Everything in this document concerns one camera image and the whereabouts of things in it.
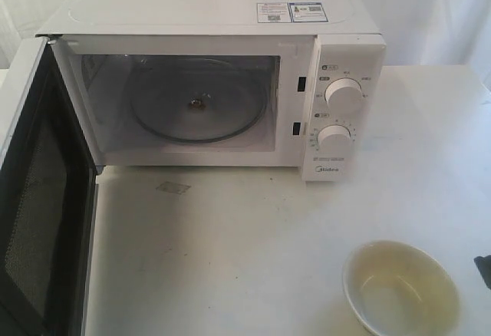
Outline lower white timer knob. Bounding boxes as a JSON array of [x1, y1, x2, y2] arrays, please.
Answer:
[[317, 125, 351, 151]]

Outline white microwave door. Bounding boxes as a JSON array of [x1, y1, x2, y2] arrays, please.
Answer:
[[1, 37, 97, 335]]

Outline white ceramic bowl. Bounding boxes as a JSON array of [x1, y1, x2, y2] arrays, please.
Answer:
[[342, 240, 460, 335]]

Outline white microwave oven body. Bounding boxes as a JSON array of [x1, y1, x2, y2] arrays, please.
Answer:
[[38, 0, 386, 182]]

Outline upper white control knob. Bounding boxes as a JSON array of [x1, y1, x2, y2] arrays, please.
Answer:
[[325, 78, 364, 114]]

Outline blue white warning sticker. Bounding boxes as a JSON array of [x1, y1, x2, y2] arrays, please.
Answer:
[[256, 2, 328, 23]]

